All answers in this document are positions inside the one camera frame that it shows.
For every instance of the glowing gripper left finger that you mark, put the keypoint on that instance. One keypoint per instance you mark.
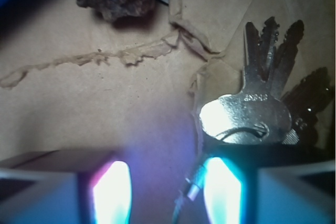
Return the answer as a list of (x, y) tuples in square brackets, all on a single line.
[(65, 186)]

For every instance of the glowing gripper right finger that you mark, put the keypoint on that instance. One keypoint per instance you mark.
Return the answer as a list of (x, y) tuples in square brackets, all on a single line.
[(269, 184)]

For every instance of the silver key bunch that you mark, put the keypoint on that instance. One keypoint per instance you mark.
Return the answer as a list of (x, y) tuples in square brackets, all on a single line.
[(261, 113)]

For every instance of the crumpled brown paper bag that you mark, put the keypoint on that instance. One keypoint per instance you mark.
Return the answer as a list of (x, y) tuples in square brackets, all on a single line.
[(63, 84)]

